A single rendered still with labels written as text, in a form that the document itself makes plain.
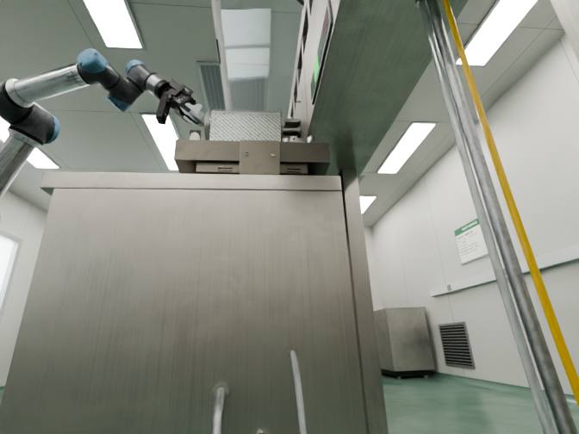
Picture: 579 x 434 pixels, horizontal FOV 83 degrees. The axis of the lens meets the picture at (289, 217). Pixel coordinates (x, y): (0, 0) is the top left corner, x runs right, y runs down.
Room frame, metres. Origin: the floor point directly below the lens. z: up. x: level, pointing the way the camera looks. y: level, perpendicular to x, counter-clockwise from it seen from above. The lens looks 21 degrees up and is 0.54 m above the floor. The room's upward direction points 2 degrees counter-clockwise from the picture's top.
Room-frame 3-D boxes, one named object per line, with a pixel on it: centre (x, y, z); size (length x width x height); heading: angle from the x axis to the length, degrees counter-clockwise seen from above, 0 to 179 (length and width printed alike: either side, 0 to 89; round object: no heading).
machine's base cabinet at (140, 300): (1.91, 0.32, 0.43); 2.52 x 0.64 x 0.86; 6
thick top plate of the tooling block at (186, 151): (0.80, 0.09, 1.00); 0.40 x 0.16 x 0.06; 96
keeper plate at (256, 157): (0.71, 0.07, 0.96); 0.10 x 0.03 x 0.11; 96
